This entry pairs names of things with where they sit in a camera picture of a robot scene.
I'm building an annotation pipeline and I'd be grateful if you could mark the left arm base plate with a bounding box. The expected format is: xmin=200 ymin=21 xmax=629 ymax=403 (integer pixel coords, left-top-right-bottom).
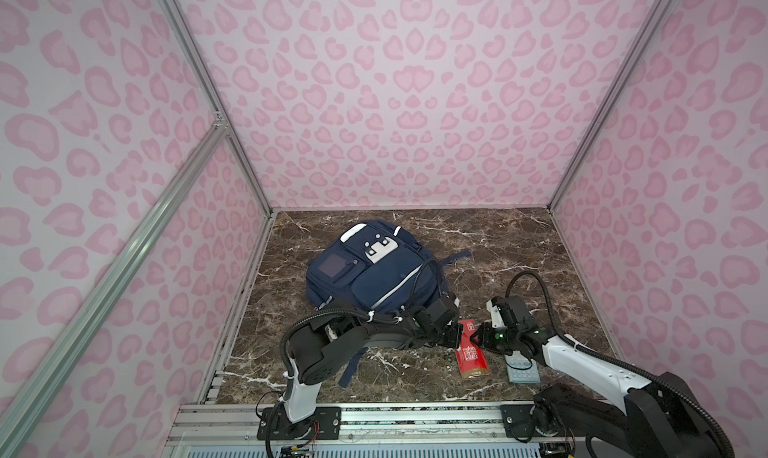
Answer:
xmin=257 ymin=405 xmax=341 ymax=442

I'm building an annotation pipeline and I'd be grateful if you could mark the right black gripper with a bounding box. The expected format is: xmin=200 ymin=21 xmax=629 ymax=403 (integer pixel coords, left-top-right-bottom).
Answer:
xmin=465 ymin=324 xmax=519 ymax=360

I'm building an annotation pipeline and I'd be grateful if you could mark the teal calculator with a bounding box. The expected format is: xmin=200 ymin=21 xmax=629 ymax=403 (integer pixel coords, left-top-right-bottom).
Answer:
xmin=504 ymin=351 xmax=541 ymax=384

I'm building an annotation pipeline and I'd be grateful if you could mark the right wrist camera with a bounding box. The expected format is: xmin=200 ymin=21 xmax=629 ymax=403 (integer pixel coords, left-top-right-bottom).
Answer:
xmin=486 ymin=300 xmax=507 ymax=330

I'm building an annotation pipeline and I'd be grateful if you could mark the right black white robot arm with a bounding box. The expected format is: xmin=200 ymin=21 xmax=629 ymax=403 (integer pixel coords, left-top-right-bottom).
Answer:
xmin=470 ymin=271 xmax=735 ymax=457

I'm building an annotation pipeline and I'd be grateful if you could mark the aluminium front rail frame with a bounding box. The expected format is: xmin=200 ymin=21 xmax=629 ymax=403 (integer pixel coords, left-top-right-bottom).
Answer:
xmin=161 ymin=401 xmax=631 ymax=457

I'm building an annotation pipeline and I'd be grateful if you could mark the red rectangular box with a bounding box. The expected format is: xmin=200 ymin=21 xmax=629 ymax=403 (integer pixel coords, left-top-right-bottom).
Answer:
xmin=456 ymin=320 xmax=490 ymax=379

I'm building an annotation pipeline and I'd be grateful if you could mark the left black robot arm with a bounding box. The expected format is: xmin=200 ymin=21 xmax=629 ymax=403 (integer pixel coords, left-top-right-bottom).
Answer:
xmin=262 ymin=259 xmax=463 ymax=442

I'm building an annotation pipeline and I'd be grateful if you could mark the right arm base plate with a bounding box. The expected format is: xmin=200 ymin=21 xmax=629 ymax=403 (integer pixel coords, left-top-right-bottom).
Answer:
xmin=500 ymin=402 xmax=584 ymax=443

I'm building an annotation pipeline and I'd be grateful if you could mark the aluminium diagonal frame bar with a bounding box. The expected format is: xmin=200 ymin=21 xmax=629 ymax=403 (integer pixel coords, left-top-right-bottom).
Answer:
xmin=1 ymin=124 xmax=228 ymax=457

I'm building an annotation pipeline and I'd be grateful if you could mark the navy blue student backpack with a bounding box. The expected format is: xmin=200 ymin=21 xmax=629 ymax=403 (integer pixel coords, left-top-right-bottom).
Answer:
xmin=305 ymin=220 xmax=470 ymax=387

